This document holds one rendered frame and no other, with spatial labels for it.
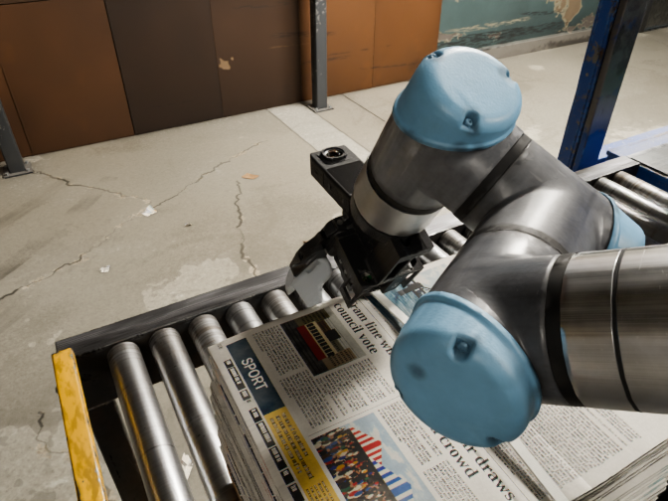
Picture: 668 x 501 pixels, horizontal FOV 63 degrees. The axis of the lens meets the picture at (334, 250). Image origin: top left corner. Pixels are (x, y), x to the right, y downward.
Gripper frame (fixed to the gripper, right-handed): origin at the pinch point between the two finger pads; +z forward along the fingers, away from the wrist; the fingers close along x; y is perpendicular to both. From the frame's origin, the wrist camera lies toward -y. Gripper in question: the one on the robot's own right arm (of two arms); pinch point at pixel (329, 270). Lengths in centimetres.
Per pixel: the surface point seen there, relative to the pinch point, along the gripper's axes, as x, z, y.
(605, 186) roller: 84, 29, -7
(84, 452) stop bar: -32.4, 18.2, 6.5
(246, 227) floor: 41, 169, -86
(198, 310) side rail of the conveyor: -11.9, 30.5, -10.3
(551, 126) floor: 255, 176, -99
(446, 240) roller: 38.3, 29.8, -7.6
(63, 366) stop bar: -33.0, 26.5, -7.6
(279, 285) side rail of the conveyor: 2.8, 30.2, -9.8
